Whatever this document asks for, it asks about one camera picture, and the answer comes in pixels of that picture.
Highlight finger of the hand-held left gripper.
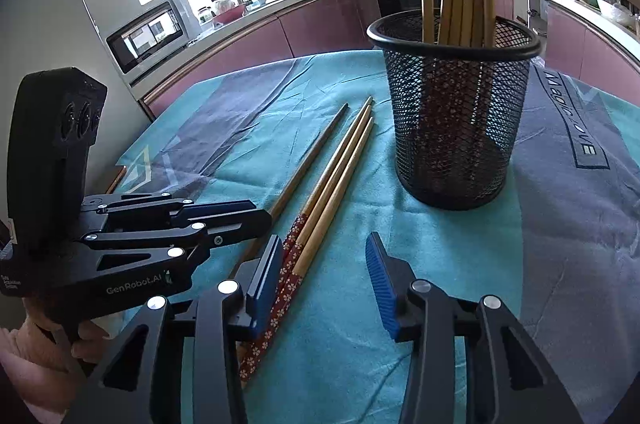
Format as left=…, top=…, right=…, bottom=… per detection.
left=80, top=193, right=258, bottom=229
left=82, top=209, right=274, bottom=277

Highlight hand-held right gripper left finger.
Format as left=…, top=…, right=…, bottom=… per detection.
left=62, top=234, right=285, bottom=424

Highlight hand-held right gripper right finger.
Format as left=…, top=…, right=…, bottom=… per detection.
left=365, top=231, right=586, bottom=424

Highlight red floral handle chopstick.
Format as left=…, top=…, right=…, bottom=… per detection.
left=240, top=118, right=376, bottom=387
left=280, top=96, right=375, bottom=257
left=239, top=106, right=375, bottom=385

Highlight dark-tipped single chopstick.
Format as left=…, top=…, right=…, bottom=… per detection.
left=227, top=102, right=351, bottom=279

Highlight black mesh utensil holder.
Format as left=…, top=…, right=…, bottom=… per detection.
left=366, top=12, right=542, bottom=211

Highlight person's left hand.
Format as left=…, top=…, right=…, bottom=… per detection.
left=20, top=299, right=118, bottom=372

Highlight blue grey printed tablecloth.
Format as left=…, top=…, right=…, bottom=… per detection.
left=115, top=48, right=640, bottom=424

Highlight grey refrigerator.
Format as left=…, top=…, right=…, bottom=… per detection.
left=0, top=0, right=151, bottom=225

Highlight silver microwave oven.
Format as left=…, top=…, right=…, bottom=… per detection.
left=105, top=0, right=203, bottom=84

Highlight pink bowl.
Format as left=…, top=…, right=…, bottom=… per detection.
left=212, top=2, right=248, bottom=24

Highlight pink base cabinets with sink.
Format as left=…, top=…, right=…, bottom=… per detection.
left=140, top=0, right=381, bottom=119

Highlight pink base cabinets peninsula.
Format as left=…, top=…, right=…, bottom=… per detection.
left=492, top=0, right=640, bottom=84

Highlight white bowl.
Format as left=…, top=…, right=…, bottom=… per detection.
left=597, top=0, right=633, bottom=22

